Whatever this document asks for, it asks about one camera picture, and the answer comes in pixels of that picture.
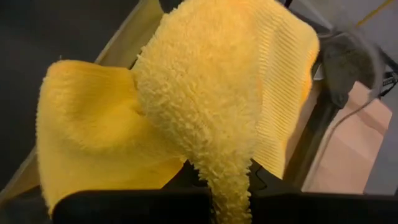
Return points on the black aluminium table frame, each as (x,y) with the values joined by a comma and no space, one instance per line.
(311,140)

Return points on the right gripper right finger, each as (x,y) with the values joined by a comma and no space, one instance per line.
(326,210)

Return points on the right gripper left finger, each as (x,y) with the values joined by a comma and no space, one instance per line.
(130,208)

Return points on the yellow microfiber towel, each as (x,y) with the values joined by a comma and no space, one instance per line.
(199,93)

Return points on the wooden table side board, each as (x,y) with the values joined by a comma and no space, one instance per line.
(351,140)

